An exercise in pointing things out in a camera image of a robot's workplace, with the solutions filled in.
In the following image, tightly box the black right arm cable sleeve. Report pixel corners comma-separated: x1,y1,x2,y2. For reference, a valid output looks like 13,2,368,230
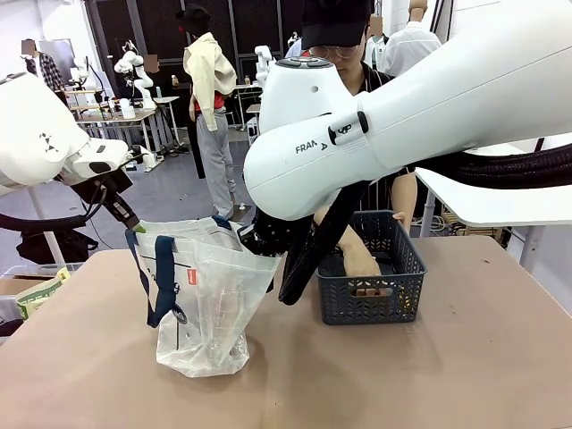
277,141,572,307

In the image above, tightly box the dark grey plastic basket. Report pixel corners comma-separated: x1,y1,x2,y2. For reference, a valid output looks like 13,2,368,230
315,209,428,327

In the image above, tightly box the person's right hand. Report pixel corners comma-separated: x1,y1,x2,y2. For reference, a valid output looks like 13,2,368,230
342,248,383,279

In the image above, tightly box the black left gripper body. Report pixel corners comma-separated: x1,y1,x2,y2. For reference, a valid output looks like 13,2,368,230
70,171,139,230

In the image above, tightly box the person in striped black shirt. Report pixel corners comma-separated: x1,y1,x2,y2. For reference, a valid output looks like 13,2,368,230
299,0,420,238

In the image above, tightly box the bystander in plaid shirt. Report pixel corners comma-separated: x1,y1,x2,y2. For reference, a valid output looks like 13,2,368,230
20,38,67,93

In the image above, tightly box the black baseball cap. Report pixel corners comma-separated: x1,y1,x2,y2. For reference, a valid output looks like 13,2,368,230
300,0,373,51

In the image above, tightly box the person's left forearm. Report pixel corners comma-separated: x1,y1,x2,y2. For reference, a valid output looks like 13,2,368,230
390,171,419,223

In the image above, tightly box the black arm cable sleeve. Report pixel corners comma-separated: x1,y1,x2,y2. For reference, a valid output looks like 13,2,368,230
277,141,572,307
0,187,111,234

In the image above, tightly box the mannequin in white shirt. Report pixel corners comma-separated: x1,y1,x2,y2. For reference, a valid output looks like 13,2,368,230
383,0,444,78

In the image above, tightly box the mannequin with cream jacket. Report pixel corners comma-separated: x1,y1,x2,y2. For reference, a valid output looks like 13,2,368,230
175,2,239,221

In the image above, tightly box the large white side table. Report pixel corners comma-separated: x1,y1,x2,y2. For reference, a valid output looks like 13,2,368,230
414,166,572,239

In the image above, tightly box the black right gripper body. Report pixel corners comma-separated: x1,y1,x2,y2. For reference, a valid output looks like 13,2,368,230
238,209,315,259

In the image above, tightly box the bystander with blurred face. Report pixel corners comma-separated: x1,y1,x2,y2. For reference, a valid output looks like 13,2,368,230
364,14,389,68

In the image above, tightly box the wooden background workbench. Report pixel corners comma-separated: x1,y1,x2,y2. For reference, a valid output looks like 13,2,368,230
65,88,181,173

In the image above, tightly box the black bag on floor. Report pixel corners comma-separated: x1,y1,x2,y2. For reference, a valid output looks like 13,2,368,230
15,221,100,265

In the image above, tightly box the person's right forearm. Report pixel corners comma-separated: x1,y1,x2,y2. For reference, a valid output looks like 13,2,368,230
312,206,373,263

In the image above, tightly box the white translucent shopping bag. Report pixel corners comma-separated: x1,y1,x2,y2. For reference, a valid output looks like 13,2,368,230
124,214,285,379

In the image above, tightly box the green and cream paper bag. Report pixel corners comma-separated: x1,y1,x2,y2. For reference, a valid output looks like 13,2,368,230
14,266,73,321

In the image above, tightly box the black left arm cable sleeve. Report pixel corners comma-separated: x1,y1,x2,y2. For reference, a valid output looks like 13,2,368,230
0,187,111,234

